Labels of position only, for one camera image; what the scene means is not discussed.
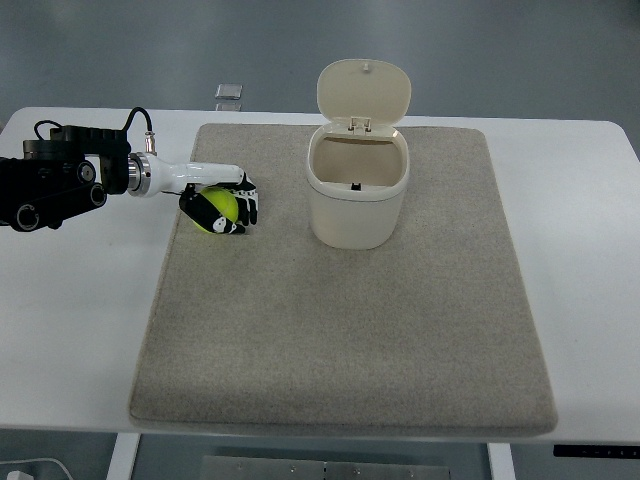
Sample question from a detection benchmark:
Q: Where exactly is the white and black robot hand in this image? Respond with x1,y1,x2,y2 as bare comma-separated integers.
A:
128,153,258,235

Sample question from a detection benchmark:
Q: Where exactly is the yellow tennis ball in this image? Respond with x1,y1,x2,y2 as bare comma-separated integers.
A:
194,187,239,234

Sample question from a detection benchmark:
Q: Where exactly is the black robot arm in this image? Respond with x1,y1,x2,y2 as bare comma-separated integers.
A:
1,107,155,233

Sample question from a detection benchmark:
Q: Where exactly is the small clear square floor plate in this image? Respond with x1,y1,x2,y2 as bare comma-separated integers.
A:
215,83,243,100

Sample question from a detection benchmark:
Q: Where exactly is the cream plastic bin with lid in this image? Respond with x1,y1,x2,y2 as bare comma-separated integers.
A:
305,59,411,250

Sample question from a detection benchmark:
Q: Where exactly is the beige felt mat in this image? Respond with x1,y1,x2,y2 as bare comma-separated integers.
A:
129,124,557,437

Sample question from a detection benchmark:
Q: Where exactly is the white table leg left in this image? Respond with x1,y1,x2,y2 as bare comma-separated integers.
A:
106,433,141,480

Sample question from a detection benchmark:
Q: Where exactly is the white table leg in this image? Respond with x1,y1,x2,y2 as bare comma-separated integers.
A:
487,443,516,480
106,433,141,480

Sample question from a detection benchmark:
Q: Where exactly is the white table leg right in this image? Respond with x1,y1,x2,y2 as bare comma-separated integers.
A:
487,443,516,480

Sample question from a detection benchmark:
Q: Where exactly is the black desk control panel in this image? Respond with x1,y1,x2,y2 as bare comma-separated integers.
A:
553,444,640,460

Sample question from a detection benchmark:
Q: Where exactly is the grey metal base plate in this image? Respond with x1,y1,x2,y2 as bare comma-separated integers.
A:
199,456,451,480

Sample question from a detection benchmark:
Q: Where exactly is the white power adapter with cable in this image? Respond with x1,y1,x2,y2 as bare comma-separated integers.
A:
1,457,74,480

